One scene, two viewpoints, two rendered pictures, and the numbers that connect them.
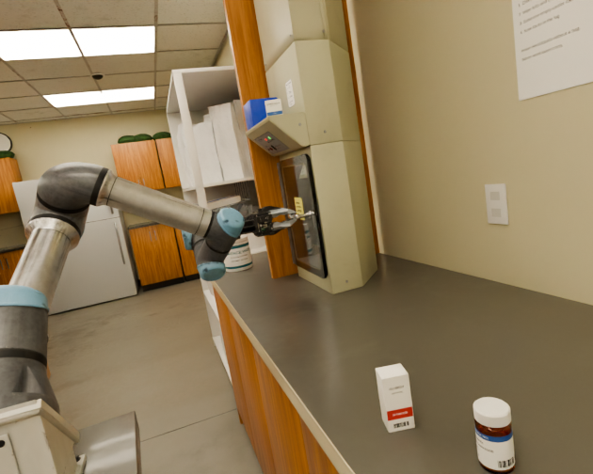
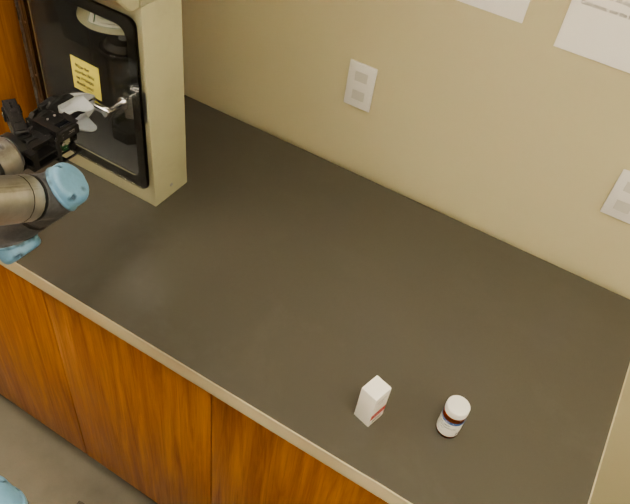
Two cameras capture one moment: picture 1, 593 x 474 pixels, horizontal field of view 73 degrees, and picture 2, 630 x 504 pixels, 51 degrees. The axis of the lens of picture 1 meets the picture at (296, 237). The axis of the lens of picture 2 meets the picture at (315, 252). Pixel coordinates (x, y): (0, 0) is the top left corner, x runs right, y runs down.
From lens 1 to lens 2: 82 cm
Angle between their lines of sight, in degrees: 55
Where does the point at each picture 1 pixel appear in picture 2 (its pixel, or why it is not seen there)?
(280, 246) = not seen: hidden behind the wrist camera
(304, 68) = not seen: outside the picture
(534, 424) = (452, 382)
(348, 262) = (174, 160)
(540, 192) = (416, 95)
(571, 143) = (464, 64)
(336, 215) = (166, 104)
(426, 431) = (391, 414)
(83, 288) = not seen: outside the picture
